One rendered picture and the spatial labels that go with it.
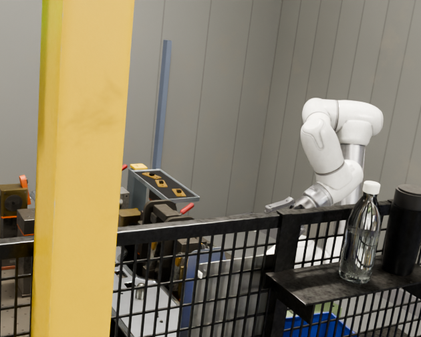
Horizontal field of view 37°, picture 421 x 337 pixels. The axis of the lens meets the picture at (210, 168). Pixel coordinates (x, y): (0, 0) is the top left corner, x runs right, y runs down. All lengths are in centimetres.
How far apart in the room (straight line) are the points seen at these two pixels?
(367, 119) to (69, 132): 185
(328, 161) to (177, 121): 276
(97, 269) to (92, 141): 20
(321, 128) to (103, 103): 119
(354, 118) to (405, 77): 180
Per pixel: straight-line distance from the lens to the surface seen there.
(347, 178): 205
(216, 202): 513
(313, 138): 196
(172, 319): 190
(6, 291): 267
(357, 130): 255
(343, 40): 465
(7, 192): 270
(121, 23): 85
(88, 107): 85
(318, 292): 121
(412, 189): 133
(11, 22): 394
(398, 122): 436
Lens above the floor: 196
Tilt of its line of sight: 16 degrees down
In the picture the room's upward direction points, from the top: 7 degrees clockwise
